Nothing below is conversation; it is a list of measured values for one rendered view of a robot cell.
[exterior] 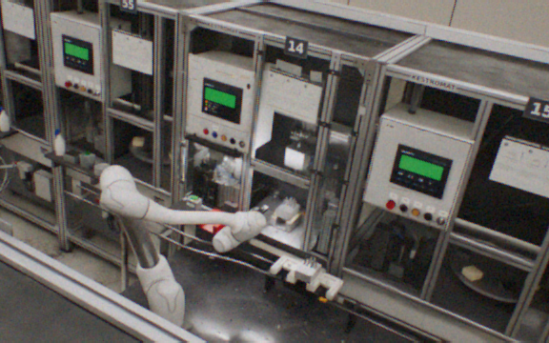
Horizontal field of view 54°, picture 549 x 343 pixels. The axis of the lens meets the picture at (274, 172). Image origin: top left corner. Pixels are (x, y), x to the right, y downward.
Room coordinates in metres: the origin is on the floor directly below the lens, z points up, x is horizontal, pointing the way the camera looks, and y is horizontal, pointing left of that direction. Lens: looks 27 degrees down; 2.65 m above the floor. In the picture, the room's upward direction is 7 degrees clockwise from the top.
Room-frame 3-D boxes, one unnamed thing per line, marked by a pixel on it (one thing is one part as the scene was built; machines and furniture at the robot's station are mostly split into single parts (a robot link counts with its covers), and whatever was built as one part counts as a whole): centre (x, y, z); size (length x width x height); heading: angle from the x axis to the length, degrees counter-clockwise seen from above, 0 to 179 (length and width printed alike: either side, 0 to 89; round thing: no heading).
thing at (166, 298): (1.97, 0.43, 0.85); 0.18 x 0.16 x 0.22; 28
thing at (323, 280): (2.28, -0.24, 0.84); 0.36 x 0.14 x 0.10; 64
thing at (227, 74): (2.82, 0.30, 1.60); 0.42 x 0.29 x 0.46; 64
